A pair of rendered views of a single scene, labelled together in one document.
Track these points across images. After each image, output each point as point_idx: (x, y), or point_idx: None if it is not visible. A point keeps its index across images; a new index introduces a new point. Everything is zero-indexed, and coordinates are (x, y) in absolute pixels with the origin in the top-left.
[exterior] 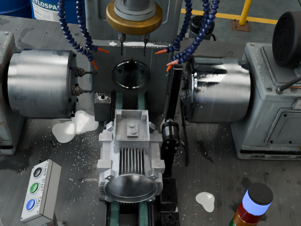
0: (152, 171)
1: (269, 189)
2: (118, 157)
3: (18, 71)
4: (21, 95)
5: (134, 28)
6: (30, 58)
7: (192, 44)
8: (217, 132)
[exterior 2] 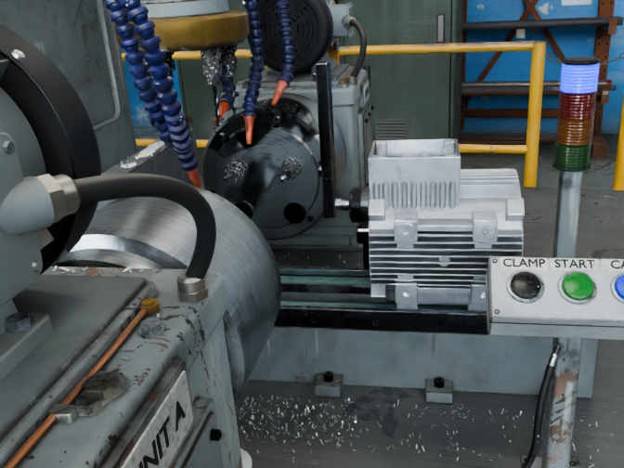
0: None
1: (572, 57)
2: (470, 198)
3: (165, 249)
4: (231, 301)
5: (245, 19)
6: (124, 221)
7: (286, 35)
8: (293, 261)
